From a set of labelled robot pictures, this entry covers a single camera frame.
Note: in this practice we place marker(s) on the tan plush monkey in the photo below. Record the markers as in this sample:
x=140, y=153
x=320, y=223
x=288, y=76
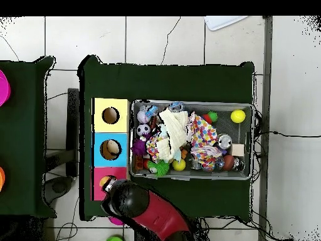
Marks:
x=104, y=180

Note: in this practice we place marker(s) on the small colourful dotted cloth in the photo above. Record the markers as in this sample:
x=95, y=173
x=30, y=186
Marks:
x=153, y=148

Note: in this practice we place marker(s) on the cream quilted cloth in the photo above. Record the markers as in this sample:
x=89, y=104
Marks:
x=174, y=130

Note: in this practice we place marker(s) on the pale patterned cloth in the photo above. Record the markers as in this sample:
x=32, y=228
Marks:
x=207, y=157

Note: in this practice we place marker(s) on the large colourful dotted cloth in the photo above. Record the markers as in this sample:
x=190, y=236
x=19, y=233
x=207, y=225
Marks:
x=203, y=130

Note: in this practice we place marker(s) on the black silver drink can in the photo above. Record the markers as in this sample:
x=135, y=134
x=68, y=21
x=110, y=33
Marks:
x=225, y=141

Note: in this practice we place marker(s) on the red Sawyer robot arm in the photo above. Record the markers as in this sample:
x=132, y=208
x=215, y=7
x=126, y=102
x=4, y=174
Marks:
x=155, y=211

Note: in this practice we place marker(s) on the wooden box with three holes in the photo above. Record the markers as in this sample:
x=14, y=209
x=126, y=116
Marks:
x=121, y=125

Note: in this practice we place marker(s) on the clear mesh bin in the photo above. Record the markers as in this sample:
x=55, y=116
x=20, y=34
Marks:
x=225, y=108

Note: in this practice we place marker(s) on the pink bowl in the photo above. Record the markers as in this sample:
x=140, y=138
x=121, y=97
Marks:
x=3, y=87
x=115, y=221

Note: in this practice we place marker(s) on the plain green spiky ball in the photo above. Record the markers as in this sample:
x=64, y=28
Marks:
x=158, y=167

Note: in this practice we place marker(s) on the green bowl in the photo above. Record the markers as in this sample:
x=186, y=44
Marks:
x=114, y=239

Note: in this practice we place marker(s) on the yellow ball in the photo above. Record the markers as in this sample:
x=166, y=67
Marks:
x=237, y=116
x=179, y=165

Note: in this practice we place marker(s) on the dark green table cloth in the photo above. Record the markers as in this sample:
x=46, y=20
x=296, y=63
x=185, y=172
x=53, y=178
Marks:
x=27, y=175
x=163, y=82

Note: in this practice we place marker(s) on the orange bowl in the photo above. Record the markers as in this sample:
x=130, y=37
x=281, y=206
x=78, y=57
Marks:
x=2, y=178

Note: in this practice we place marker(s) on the brown toy football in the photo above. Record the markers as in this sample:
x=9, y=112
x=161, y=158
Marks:
x=228, y=162

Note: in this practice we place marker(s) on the multicolour spiky caterpillar toy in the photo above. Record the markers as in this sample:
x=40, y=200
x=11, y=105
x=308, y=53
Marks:
x=210, y=116

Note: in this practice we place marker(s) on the pale wooden block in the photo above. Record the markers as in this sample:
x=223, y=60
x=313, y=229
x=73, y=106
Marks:
x=238, y=149

